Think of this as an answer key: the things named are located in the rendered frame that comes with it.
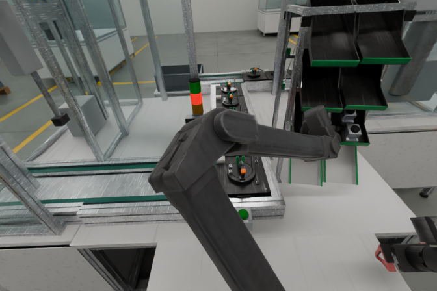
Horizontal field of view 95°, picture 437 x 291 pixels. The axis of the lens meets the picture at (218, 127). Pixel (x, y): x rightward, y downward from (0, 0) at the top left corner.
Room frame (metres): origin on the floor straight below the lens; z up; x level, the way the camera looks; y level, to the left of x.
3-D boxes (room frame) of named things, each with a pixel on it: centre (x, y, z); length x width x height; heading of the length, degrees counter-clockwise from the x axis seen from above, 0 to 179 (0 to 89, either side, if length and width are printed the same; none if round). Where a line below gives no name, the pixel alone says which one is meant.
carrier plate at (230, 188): (0.68, -0.10, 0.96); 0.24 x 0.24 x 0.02; 89
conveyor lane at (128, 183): (0.71, 0.20, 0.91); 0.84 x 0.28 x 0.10; 89
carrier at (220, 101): (1.43, -0.11, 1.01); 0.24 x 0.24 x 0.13; 89
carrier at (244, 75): (2.02, -0.40, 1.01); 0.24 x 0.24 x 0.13; 89
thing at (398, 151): (1.47, -1.42, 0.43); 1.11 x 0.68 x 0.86; 89
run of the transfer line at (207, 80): (1.98, -0.93, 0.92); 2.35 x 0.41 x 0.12; 89
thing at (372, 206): (1.13, -0.10, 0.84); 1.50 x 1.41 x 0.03; 89
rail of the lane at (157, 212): (0.54, 0.18, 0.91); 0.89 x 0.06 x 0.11; 89
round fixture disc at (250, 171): (0.68, -0.10, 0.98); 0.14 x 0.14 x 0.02
